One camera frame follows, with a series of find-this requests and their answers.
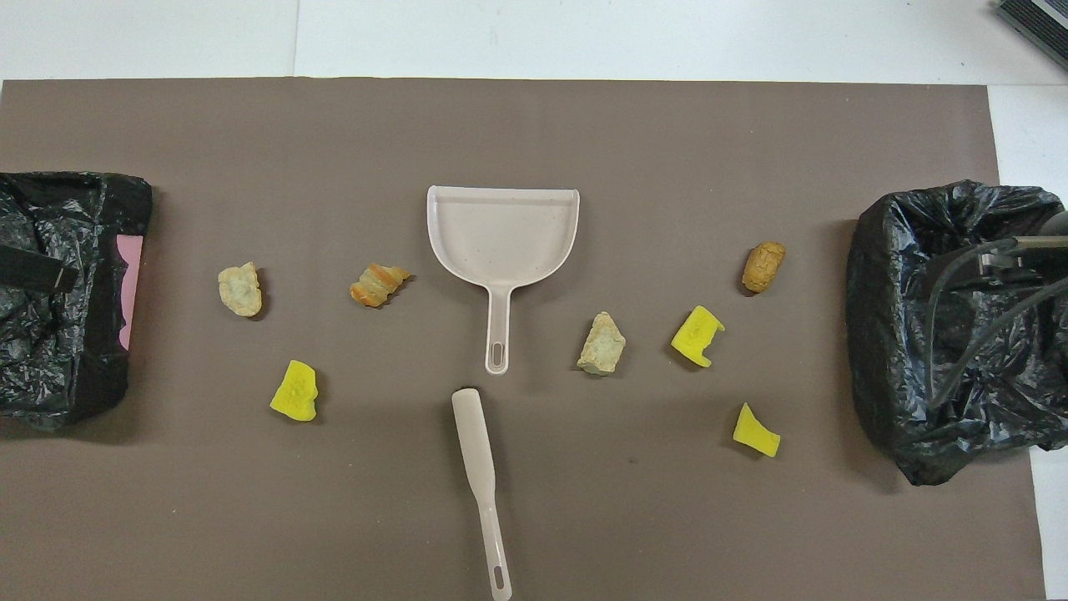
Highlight pale beige bread chunk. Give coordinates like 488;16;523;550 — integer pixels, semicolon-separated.
218;261;263;319

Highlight brown croquette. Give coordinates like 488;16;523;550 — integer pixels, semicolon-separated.
742;241;787;295

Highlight yellow sponge chunk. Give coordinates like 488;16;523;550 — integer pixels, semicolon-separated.
270;360;320;422

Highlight yellow sponge wedge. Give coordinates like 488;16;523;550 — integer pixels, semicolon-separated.
733;402;782;458

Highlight yellow notched sponge piece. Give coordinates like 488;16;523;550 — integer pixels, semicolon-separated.
671;305;726;369

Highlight orange striped bread piece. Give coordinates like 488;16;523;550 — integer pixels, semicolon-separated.
349;263;411;309

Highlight greenish beige bread chunk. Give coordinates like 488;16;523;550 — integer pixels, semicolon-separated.
577;312;627;376

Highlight beige hand brush black bristles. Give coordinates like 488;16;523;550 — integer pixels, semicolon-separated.
451;387;513;601

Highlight beige plastic dustpan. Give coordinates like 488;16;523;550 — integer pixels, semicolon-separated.
426;184;581;376

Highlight pink bin with black bag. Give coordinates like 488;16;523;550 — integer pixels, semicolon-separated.
0;171;154;432

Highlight bin wrapped in black bag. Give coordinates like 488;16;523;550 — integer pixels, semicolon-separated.
846;179;1068;487

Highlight grey ribbed device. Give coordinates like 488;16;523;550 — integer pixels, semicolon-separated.
995;0;1068;69

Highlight brown paper table mat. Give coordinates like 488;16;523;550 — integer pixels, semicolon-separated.
0;78;1048;601

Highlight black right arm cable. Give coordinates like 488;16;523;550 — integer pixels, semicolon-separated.
926;236;1068;410

